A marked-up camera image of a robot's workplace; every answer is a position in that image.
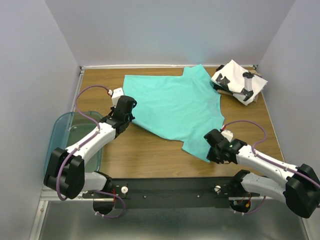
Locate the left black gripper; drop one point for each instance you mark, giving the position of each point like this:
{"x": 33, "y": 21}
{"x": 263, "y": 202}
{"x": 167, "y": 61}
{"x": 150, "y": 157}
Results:
{"x": 131, "y": 117}

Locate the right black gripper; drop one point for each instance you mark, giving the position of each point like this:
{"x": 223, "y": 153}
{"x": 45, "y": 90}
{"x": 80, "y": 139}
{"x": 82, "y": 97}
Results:
{"x": 211, "y": 156}

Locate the teal t-shirt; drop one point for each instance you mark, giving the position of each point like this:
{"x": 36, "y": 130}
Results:
{"x": 178, "y": 108}

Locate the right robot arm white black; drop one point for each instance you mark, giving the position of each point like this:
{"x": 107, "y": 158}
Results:
{"x": 296, "y": 186}

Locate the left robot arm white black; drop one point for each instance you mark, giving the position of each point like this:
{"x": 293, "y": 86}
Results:
{"x": 65, "y": 172}

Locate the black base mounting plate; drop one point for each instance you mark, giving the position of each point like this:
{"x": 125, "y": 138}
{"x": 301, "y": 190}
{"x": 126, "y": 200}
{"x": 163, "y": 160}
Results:
{"x": 168, "y": 193}

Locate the clear blue plastic bin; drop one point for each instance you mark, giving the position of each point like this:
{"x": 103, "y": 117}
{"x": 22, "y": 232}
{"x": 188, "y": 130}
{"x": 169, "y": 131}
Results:
{"x": 68, "y": 129}

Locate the white black folded t-shirt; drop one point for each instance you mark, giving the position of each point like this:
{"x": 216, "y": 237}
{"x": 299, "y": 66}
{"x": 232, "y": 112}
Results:
{"x": 238, "y": 81}

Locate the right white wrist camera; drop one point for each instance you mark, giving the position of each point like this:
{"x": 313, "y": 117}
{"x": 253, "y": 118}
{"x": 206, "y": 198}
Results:
{"x": 227, "y": 134}

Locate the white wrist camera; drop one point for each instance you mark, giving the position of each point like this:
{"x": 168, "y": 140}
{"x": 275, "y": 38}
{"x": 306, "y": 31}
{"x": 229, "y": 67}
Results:
{"x": 117, "y": 93}
{"x": 227, "y": 134}

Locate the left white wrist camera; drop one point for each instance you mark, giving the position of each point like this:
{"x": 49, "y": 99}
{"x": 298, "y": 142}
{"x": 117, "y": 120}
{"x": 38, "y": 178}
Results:
{"x": 117, "y": 93}

